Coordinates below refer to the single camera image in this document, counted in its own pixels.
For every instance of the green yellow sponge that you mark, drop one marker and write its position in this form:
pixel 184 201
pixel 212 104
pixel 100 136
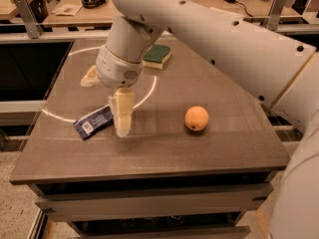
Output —
pixel 157 56

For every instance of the blue rxbar blueberry wrapper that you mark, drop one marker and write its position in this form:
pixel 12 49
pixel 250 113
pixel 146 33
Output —
pixel 91 123

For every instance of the grey metal bracket left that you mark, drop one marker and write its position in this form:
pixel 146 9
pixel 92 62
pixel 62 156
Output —
pixel 33 28

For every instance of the white paper sheet left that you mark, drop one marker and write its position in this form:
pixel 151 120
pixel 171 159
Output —
pixel 68 10

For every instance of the grey metal bracket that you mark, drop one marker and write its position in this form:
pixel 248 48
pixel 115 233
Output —
pixel 33 28
pixel 272 20

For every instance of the grey metal bracket right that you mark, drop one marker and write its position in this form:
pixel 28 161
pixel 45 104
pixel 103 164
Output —
pixel 272 20

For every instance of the orange fruit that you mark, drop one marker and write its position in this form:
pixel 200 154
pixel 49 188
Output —
pixel 196 118

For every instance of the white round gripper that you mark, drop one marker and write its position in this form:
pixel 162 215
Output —
pixel 117 70

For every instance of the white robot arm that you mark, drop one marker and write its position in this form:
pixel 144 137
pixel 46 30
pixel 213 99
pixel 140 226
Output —
pixel 282 71

